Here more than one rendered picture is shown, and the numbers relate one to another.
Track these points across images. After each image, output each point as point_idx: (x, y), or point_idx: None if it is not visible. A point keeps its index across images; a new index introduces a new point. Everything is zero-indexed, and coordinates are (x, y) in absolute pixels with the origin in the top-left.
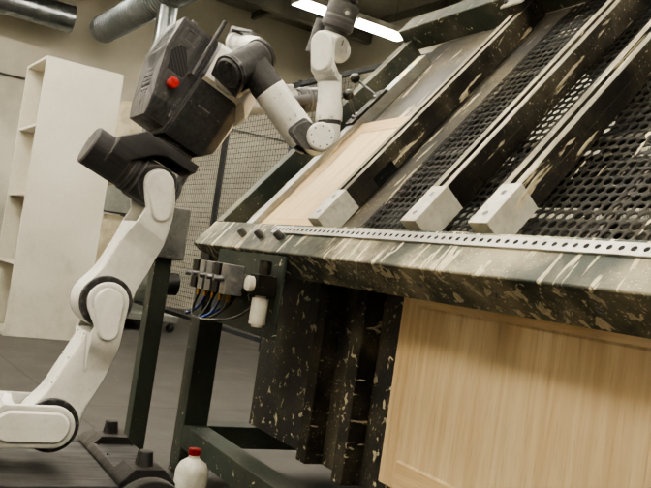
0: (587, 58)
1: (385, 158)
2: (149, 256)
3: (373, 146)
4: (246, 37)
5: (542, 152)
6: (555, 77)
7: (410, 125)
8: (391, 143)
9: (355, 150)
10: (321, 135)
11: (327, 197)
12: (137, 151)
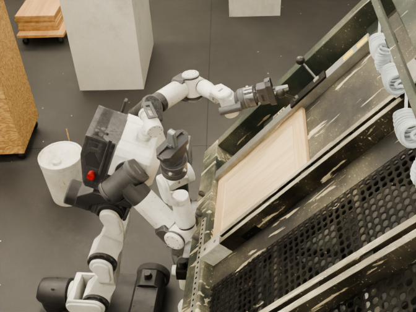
0: (351, 288)
1: (249, 225)
2: (119, 244)
3: (278, 166)
4: (145, 123)
5: None
6: (310, 303)
7: (270, 203)
8: (254, 216)
9: (276, 151)
10: (172, 241)
11: (238, 205)
12: (90, 202)
